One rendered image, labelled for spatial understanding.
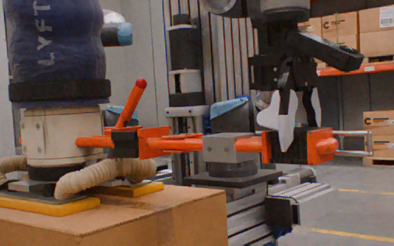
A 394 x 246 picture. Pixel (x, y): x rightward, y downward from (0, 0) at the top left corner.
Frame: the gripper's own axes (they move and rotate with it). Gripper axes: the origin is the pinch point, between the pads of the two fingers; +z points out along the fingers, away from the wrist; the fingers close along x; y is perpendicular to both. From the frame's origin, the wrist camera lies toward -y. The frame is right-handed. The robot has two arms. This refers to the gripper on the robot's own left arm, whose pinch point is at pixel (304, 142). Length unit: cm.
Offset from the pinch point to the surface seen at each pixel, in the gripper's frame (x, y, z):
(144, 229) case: 6.5, 29.9, 15.9
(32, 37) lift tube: 9, 57, -22
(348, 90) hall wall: -852, 347, 11
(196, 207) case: -8.9, 30.0, 15.3
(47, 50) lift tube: 8, 54, -19
